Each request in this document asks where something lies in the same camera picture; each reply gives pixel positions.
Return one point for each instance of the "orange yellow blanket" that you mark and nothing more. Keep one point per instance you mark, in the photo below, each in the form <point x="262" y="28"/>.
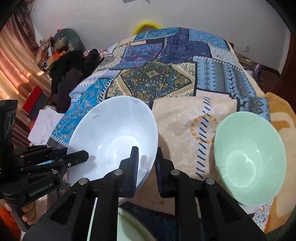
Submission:
<point x="283" y="120"/>

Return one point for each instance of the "blue patchwork tablecloth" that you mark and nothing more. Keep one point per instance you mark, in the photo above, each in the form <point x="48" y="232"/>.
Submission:
<point x="192" y="79"/>

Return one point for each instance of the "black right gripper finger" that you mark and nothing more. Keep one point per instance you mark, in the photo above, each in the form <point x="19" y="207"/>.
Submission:
<point x="71" y="159"/>
<point x="89" y="209"/>
<point x="203" y="209"/>

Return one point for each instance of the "left hand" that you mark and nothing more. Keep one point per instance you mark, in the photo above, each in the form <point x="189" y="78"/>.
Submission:
<point x="29" y="213"/>

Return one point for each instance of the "mint green plate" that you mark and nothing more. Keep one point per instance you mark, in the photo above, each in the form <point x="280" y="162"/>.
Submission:
<point x="129" y="227"/>

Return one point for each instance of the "black clothing pile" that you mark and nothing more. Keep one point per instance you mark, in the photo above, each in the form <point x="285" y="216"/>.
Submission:
<point x="67" y="72"/>

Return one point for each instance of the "white bowl with black spots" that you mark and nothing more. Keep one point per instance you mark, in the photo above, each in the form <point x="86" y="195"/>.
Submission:
<point x="108" y="132"/>

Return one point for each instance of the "orange curtain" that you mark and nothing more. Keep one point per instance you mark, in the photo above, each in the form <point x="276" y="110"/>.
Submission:
<point x="19" y="71"/>

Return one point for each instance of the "mint green bowl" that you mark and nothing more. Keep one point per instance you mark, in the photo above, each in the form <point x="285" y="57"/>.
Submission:
<point x="244" y="159"/>

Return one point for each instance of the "white folded cloth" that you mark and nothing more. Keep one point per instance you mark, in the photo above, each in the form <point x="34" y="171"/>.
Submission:
<point x="44" y="125"/>

